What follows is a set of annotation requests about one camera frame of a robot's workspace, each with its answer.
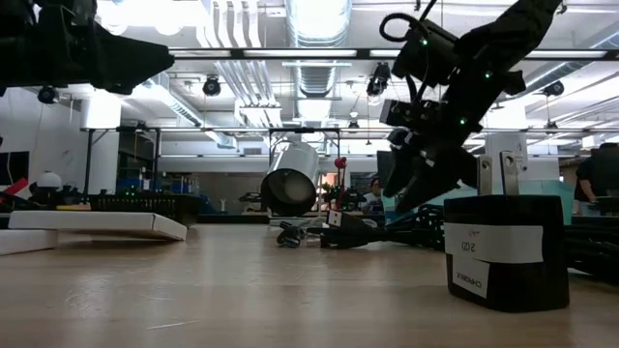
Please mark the black charger with white labels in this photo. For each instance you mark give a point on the black charger with white labels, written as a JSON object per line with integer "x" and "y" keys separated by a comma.
{"x": 522, "y": 285}

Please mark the red flat object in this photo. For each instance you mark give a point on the red flat object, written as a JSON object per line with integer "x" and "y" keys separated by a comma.
{"x": 14, "y": 187}

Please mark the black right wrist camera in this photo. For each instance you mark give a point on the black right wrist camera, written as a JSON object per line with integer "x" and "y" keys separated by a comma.
{"x": 425, "y": 53}

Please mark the black overhead crossbar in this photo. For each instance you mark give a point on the black overhead crossbar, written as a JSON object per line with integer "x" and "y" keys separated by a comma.
{"x": 290, "y": 53}

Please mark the black wall screen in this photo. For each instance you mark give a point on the black wall screen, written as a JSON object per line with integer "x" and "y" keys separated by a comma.
{"x": 13, "y": 168}

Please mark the silver ceiling air duct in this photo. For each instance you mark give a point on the silver ceiling air duct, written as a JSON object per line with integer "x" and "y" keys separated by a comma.
{"x": 316, "y": 24}

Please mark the black background workstation frame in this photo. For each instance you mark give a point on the black background workstation frame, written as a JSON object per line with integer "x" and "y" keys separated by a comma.
{"x": 88, "y": 159}

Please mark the white building pillar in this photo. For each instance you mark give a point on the white building pillar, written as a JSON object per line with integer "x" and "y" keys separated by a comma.
{"x": 100, "y": 145}
{"x": 507, "y": 142}

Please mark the person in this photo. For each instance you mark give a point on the person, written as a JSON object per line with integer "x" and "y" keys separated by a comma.
{"x": 373, "y": 199}
{"x": 599, "y": 174}

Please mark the black computer monitor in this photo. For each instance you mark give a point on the black computer monitor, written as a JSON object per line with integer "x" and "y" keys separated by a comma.
{"x": 383, "y": 166}

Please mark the small black and silver tool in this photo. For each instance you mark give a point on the small black and silver tool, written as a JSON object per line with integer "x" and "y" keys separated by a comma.
{"x": 290, "y": 237}

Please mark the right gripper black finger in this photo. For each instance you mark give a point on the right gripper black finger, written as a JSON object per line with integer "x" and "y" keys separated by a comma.
{"x": 400, "y": 166}
{"x": 435, "y": 186}

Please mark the black slotted plastic basket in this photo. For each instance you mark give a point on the black slotted plastic basket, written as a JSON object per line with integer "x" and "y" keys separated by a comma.
{"x": 145, "y": 205}

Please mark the black hanging ceiling camera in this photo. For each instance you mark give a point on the black hanging ceiling camera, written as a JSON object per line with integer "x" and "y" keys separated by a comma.
{"x": 378, "y": 79}

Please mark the black aluminium table frame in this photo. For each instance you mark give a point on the black aluminium table frame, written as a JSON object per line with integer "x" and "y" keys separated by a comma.
{"x": 232, "y": 218}

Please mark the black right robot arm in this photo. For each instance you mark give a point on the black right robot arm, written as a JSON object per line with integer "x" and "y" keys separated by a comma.
{"x": 512, "y": 34}

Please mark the white cylindrical spotlight lamp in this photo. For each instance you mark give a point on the white cylindrical spotlight lamp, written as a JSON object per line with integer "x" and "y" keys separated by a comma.
{"x": 290, "y": 183}

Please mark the white globe lamp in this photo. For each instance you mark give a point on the white globe lamp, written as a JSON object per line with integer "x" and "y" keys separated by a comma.
{"x": 49, "y": 180}

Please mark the red ornament on stand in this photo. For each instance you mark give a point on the red ornament on stand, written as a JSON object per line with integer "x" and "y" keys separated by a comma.
{"x": 340, "y": 163}

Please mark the teal translucent plastic bin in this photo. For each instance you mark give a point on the teal translucent plastic bin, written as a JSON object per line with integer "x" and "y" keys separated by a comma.
{"x": 551, "y": 191}

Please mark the white printed product box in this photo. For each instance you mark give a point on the white printed product box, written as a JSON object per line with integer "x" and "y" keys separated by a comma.
{"x": 24, "y": 241}
{"x": 97, "y": 222}

